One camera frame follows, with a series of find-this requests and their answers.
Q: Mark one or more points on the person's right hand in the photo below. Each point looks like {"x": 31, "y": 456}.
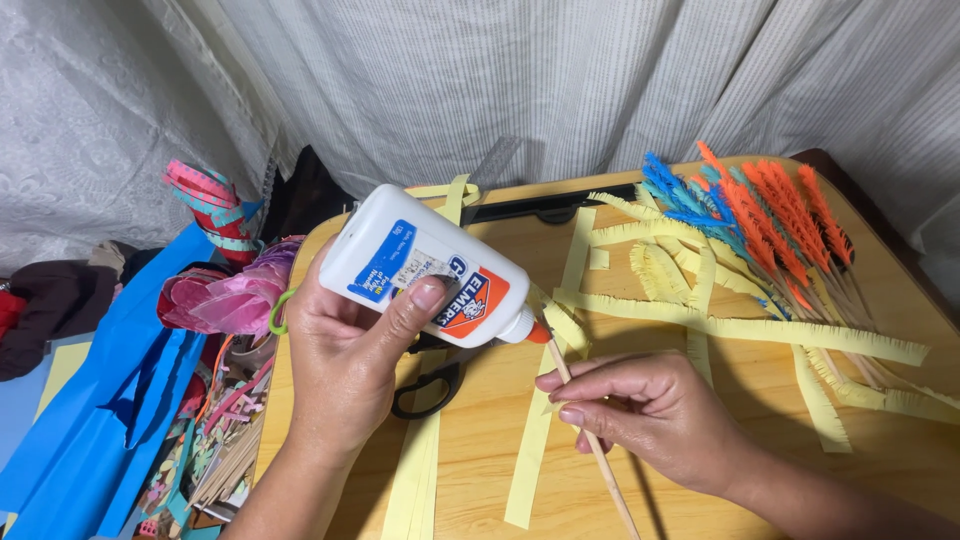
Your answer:
{"x": 675, "y": 427}

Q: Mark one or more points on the person's left hand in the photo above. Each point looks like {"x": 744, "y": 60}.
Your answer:
{"x": 337, "y": 367}

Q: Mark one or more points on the person's right fingers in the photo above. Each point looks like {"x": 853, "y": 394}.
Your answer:
{"x": 600, "y": 371}

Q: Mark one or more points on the thin wooden stick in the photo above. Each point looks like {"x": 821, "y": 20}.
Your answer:
{"x": 616, "y": 493}

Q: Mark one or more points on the white glue bottle orange cap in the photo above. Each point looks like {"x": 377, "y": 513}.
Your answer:
{"x": 390, "y": 240}

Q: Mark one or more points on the small yellow paper square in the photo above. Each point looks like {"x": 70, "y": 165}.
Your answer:
{"x": 598, "y": 259}

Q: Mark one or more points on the long plain yellow paper strip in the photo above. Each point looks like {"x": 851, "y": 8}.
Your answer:
{"x": 525, "y": 465}

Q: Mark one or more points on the pile of fringed yellow strips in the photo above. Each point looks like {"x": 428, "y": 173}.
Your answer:
{"x": 750, "y": 328}

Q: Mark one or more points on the stack of plain yellow strips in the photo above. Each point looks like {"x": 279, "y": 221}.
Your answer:
{"x": 412, "y": 480}

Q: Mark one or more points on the looped yellow paper strip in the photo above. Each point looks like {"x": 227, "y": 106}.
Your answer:
{"x": 456, "y": 196}

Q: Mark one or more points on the bunch of blue orange fringed sticks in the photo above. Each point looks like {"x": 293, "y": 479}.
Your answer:
{"x": 772, "y": 217}

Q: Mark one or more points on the clear plastic ruler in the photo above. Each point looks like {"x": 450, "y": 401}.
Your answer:
{"x": 499, "y": 159}

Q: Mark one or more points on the white curtain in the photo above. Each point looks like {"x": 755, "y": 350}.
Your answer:
{"x": 480, "y": 75}

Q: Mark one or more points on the dark brown wooden furniture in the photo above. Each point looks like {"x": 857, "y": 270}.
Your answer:
{"x": 885, "y": 225}

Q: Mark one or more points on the pink tissue paper flowers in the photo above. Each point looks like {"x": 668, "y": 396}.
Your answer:
{"x": 232, "y": 296}

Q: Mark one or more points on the bundle of wooden skewers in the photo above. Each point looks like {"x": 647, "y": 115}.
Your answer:
{"x": 229, "y": 469}

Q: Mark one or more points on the box of coloured paper scraps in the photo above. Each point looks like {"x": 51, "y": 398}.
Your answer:
{"x": 217, "y": 420}

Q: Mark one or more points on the pink teal ribbon rolls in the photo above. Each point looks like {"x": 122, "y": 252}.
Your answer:
{"x": 214, "y": 206}

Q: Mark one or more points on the blue paper sheets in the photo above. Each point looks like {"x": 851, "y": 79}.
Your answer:
{"x": 97, "y": 420}

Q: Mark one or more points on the yellow paper sheet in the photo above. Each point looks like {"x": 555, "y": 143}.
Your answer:
{"x": 64, "y": 371}

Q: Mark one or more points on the heap of dark clothes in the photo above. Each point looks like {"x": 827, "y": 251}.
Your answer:
{"x": 60, "y": 307}

